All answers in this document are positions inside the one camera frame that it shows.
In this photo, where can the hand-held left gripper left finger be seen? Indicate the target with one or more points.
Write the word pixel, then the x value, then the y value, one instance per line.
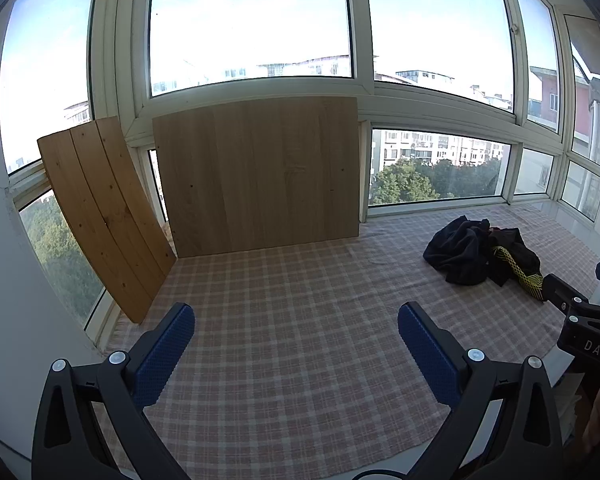
pixel 165 355

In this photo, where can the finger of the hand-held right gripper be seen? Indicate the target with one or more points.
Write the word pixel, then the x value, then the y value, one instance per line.
pixel 562 292

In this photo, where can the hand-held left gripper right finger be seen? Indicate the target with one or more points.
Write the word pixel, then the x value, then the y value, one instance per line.
pixel 425 355

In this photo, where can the black garment with yellow pattern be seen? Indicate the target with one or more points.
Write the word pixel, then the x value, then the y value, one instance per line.
pixel 517 260

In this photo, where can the navy blue t-shirt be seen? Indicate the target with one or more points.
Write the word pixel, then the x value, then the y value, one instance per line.
pixel 457 250

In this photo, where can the pink plaid cloth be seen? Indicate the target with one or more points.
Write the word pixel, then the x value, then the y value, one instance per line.
pixel 305 335

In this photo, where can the pine plank board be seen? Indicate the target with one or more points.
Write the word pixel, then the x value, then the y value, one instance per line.
pixel 105 210

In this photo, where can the light oak wooden board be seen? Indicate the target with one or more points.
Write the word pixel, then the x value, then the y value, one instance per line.
pixel 255 180

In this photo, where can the white window frame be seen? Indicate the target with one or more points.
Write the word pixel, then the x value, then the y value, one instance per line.
pixel 365 90

